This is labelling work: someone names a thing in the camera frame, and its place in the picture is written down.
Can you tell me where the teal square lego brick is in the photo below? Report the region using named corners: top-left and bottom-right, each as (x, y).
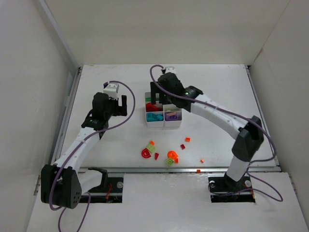
top-left (156, 115), bottom-right (164, 121)

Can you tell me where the red horseshoe lego piece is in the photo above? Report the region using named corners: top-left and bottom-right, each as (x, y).
top-left (141, 148), bottom-right (151, 159)

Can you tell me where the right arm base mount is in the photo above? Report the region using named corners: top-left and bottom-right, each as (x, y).
top-left (208, 175), bottom-right (255, 203)

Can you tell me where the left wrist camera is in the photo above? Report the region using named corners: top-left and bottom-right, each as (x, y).
top-left (103, 82), bottom-right (119, 99)

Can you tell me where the light green square lego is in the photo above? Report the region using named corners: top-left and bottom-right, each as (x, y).
top-left (165, 158), bottom-right (174, 167)

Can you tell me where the clear divided container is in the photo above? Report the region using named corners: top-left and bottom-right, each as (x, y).
top-left (163, 104), bottom-right (183, 128)
top-left (144, 92), bottom-right (164, 128)

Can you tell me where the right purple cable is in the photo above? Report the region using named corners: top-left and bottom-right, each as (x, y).
top-left (149, 64), bottom-right (283, 203)

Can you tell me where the red arch duplo brick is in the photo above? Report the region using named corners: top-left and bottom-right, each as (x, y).
top-left (145, 102), bottom-right (163, 112)

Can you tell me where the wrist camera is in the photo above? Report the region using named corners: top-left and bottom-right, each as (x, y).
top-left (103, 82), bottom-right (119, 99)
top-left (161, 66), bottom-right (177, 74)

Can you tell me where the teal curved lego brick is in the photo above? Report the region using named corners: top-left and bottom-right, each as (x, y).
top-left (146, 113), bottom-right (157, 122)

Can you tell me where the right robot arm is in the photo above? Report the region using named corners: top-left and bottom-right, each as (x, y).
top-left (150, 72), bottom-right (264, 187)

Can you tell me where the purple lego brick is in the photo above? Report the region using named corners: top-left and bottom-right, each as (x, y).
top-left (165, 111), bottom-right (179, 121)

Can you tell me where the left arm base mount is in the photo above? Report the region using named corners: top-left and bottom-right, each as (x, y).
top-left (78, 168), bottom-right (124, 203)

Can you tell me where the right clear divided container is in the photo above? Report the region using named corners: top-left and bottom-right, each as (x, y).
top-left (163, 104), bottom-right (183, 128)

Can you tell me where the left clear divided container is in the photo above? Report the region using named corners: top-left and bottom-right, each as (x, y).
top-left (144, 92), bottom-right (164, 128)

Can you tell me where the orange round lego piece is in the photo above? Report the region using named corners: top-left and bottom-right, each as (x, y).
top-left (167, 150), bottom-right (178, 160)

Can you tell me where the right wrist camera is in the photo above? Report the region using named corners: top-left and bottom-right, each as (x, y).
top-left (161, 66), bottom-right (177, 74)

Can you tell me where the light green curved lego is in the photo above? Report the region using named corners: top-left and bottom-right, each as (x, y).
top-left (146, 144), bottom-right (156, 154)

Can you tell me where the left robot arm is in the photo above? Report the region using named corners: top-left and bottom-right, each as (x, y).
top-left (41, 92), bottom-right (127, 209)

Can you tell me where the metal table rail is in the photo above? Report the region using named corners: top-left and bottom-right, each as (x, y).
top-left (53, 166), bottom-right (281, 174)

